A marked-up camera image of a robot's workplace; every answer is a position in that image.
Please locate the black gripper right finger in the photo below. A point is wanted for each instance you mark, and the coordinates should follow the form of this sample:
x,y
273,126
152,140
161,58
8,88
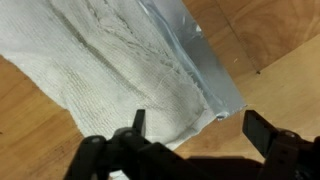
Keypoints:
x,y
290,156

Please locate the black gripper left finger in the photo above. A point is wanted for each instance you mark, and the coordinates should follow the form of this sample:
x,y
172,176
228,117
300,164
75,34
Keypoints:
x,y
110,156

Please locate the white cloth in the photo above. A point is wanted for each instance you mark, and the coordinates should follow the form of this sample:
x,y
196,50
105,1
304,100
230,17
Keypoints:
x,y
100,66

